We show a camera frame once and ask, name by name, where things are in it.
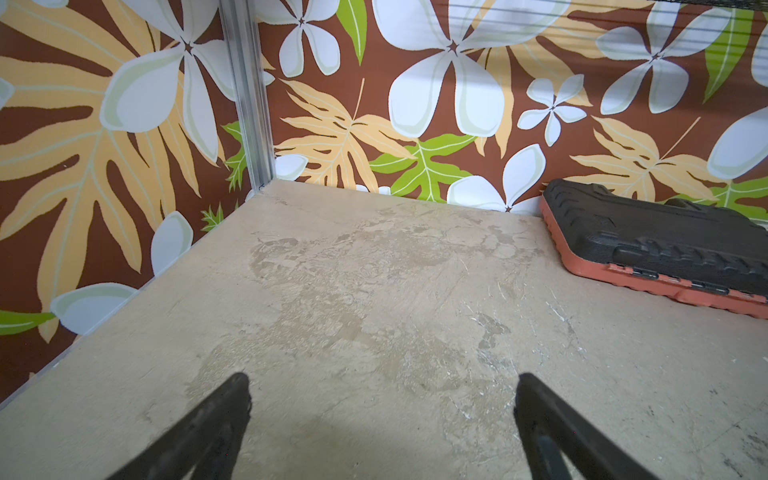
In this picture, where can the black tool case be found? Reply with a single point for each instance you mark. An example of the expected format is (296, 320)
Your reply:
(694, 254)

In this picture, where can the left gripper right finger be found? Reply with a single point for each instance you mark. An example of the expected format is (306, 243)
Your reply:
(551, 432)

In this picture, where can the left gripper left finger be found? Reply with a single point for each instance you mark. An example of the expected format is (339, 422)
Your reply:
(204, 444)

